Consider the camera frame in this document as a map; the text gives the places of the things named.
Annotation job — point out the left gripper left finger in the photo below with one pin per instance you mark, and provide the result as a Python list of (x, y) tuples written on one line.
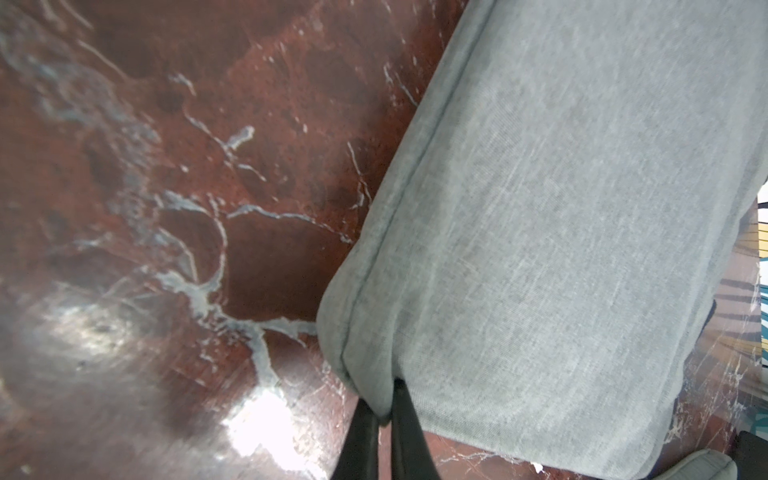
[(358, 459)]

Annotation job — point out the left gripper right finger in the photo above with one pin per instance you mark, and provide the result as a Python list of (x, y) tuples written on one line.
[(410, 455)]

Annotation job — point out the grey laptop bag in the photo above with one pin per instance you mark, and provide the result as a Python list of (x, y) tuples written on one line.
[(702, 465), (543, 252)]

